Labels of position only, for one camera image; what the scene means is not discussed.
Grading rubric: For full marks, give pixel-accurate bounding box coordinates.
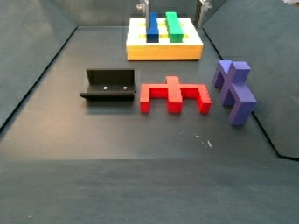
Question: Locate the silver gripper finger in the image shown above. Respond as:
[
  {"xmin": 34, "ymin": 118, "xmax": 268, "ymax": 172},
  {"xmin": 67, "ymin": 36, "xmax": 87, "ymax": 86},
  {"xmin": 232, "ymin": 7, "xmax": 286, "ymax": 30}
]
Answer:
[
  {"xmin": 199, "ymin": 0, "xmax": 212, "ymax": 27},
  {"xmin": 136, "ymin": 0, "xmax": 151, "ymax": 29}
]

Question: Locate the purple puzzle block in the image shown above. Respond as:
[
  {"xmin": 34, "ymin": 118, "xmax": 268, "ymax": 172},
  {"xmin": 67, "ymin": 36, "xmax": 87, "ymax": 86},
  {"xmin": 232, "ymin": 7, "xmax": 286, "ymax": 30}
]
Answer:
[{"xmin": 212, "ymin": 60, "xmax": 258, "ymax": 126}]

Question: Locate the yellow wooden board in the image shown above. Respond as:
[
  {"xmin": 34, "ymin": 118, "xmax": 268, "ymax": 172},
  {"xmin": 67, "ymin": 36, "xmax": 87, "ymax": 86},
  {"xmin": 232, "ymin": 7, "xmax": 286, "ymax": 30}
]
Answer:
[{"xmin": 126, "ymin": 18, "xmax": 203, "ymax": 61}]

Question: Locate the green bar block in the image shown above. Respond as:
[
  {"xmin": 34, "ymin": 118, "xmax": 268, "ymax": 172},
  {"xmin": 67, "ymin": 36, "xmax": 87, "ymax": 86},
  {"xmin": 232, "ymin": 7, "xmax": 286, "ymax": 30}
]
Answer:
[{"xmin": 164, "ymin": 11, "xmax": 183, "ymax": 43}]

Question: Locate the blue bar block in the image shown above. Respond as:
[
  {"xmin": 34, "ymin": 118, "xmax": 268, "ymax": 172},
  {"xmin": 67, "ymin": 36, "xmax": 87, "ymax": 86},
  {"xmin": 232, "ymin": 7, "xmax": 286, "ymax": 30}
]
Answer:
[{"xmin": 146, "ymin": 12, "xmax": 159, "ymax": 43}]

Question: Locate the red puzzle block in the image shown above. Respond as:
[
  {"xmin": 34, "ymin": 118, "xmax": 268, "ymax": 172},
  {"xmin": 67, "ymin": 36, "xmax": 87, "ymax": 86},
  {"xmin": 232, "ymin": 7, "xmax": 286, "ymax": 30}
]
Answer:
[{"xmin": 140, "ymin": 76, "xmax": 212, "ymax": 114}]

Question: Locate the black angle bracket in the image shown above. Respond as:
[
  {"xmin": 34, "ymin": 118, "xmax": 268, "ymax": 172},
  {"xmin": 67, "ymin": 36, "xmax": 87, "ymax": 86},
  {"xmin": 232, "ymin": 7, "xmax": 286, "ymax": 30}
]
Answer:
[{"xmin": 79, "ymin": 68, "xmax": 136, "ymax": 101}]

